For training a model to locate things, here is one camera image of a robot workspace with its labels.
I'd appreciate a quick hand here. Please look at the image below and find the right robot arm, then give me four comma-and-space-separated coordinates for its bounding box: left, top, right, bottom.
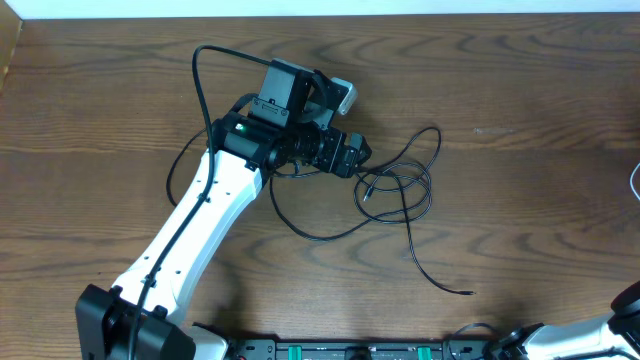
484, 283, 639, 360

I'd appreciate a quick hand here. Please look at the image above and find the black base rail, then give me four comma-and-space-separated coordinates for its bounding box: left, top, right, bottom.
189, 322, 506, 360

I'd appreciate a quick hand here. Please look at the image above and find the black USB cable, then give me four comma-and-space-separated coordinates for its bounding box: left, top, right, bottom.
165, 126, 443, 243
353, 160, 476, 297

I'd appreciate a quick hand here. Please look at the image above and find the white cable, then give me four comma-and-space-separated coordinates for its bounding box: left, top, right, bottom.
628, 160, 640, 202

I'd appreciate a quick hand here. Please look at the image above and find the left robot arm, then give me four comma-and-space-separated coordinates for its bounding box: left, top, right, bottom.
75, 59, 371, 359

